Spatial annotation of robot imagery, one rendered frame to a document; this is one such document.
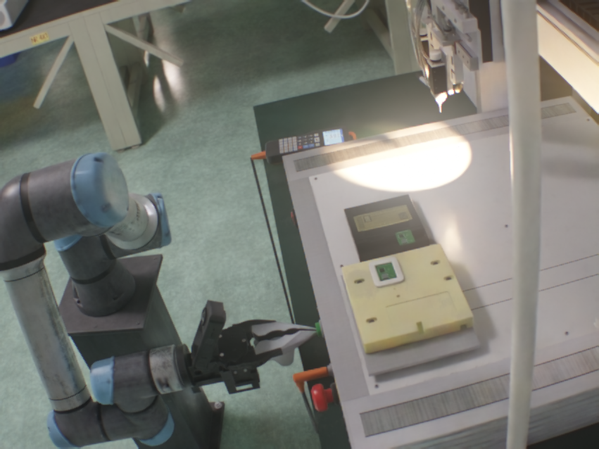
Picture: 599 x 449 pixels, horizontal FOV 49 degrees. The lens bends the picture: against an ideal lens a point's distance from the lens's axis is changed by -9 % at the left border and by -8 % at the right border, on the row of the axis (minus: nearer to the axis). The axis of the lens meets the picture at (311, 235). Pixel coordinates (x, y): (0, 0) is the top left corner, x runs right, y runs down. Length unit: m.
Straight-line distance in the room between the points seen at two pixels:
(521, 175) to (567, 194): 0.71
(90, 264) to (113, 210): 0.47
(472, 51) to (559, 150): 0.37
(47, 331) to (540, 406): 0.76
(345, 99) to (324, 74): 1.83
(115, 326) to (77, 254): 0.18
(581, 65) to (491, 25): 0.21
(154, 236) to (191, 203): 1.45
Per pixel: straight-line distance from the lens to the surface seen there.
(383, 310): 1.01
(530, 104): 0.52
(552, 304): 1.06
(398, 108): 1.73
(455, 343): 0.99
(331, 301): 1.09
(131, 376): 1.12
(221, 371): 1.10
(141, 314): 1.56
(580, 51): 0.98
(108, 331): 1.57
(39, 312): 1.16
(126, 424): 1.21
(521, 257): 0.61
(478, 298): 1.07
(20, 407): 2.41
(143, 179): 3.16
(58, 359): 1.19
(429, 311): 1.00
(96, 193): 1.06
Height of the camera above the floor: 1.62
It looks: 39 degrees down
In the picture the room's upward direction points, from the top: 12 degrees counter-clockwise
